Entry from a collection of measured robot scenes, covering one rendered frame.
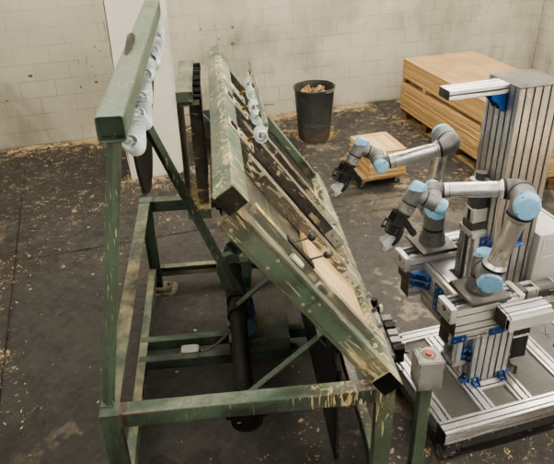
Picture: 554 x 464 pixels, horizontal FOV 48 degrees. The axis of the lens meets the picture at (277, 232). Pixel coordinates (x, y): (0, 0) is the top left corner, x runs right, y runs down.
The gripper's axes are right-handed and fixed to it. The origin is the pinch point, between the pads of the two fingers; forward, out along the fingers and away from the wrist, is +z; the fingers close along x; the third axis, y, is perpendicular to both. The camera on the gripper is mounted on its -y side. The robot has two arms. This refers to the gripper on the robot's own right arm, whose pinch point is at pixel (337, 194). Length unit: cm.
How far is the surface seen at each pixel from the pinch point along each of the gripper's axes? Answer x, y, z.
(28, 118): -490, 115, 186
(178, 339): -42, 28, 145
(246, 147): 19, 72, -14
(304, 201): -15.2, 8.0, 14.8
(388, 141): -255, -199, 5
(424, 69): -358, -269, -72
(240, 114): -25, 63, -18
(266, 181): 22, 56, -2
